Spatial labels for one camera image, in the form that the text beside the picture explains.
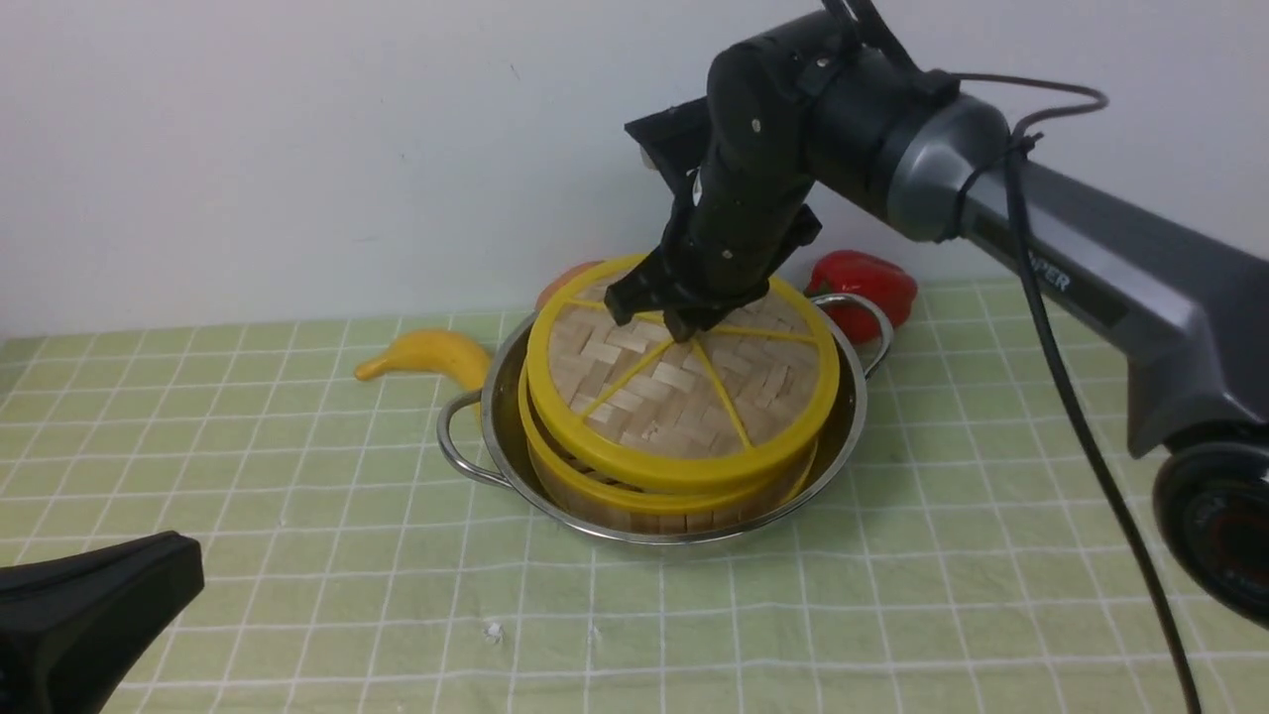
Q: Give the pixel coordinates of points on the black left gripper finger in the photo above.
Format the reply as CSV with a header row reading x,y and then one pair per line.
x,y
73,627

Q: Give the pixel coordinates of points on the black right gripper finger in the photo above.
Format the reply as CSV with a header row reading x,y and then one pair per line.
x,y
685,314
646,288

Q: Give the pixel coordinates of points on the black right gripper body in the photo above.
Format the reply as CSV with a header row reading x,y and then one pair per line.
x,y
738,180

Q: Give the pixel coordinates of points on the woven bamboo steamer lid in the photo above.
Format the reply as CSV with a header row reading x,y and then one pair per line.
x,y
741,403

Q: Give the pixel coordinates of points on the bamboo steamer basket yellow rim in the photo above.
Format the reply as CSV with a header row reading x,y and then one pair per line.
x,y
604,500

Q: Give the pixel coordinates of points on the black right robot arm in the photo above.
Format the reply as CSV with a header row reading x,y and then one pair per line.
x,y
833,97

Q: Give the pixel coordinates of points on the stainless steel pot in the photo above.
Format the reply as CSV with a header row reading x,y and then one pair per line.
x,y
506,442

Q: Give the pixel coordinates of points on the orange fruit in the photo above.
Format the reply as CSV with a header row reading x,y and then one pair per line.
x,y
562,280

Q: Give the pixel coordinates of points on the red bell pepper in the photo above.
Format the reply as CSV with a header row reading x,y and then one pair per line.
x,y
857,273

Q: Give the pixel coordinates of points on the yellow banana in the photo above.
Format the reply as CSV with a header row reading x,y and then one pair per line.
x,y
432,351

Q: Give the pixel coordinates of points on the green checked tablecloth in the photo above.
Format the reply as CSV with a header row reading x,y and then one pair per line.
x,y
965,562

